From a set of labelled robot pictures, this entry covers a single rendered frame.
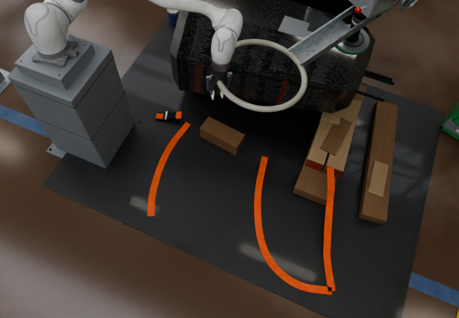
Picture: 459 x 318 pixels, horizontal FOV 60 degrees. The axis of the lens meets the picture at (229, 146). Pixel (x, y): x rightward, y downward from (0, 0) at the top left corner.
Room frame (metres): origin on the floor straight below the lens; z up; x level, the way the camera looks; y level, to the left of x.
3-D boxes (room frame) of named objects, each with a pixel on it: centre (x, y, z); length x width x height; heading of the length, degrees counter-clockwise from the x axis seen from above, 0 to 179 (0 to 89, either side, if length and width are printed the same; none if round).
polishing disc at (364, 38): (1.73, -0.65, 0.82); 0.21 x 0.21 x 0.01
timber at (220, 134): (1.43, 0.06, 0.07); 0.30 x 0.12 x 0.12; 65
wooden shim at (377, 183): (1.19, -1.02, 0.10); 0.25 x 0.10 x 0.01; 164
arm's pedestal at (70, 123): (1.38, 0.96, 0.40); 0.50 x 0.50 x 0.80; 72
